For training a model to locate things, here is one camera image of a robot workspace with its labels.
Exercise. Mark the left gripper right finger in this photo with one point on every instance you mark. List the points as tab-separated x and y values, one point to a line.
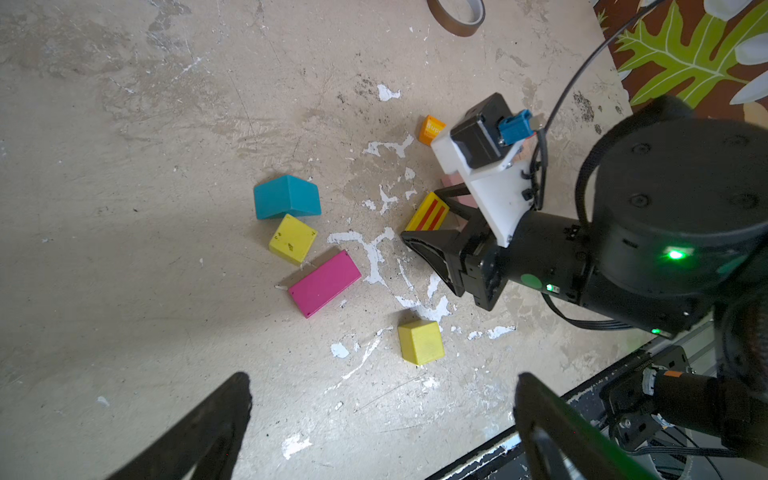
553	433

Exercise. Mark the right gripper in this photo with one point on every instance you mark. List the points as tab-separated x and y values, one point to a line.
547	253

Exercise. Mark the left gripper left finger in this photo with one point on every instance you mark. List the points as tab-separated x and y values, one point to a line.
204	444

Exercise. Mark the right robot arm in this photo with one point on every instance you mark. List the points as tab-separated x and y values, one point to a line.
671	229

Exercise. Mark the yellow red striped block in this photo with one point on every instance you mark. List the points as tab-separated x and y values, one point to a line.
430	215

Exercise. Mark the orange cylinder block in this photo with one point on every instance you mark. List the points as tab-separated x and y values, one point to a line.
430	129

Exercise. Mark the magenta rectangular block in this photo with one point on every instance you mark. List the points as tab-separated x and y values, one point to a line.
324	284

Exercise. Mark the teal roof block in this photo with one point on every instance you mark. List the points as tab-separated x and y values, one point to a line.
286	195

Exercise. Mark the yellow green cube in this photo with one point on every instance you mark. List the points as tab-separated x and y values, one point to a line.
421	342

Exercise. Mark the small yellow cube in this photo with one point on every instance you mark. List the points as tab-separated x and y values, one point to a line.
292	240

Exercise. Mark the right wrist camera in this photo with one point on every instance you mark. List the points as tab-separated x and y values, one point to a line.
476	150

